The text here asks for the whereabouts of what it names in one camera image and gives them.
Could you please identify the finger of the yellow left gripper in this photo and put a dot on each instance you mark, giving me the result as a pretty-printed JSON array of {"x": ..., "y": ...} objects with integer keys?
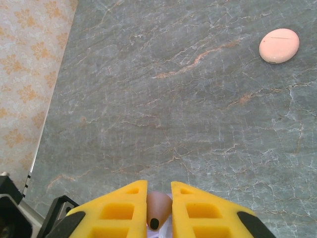
[{"x": 53, "y": 220}]

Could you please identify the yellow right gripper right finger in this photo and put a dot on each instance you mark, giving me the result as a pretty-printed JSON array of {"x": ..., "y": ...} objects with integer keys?
[{"x": 180, "y": 208}]

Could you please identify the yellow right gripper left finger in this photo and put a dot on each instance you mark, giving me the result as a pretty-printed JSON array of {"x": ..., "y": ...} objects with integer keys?
[{"x": 138, "y": 205}]

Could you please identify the pink earbud charging case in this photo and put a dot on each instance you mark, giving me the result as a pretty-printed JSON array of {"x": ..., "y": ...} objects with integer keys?
[{"x": 278, "y": 45}]

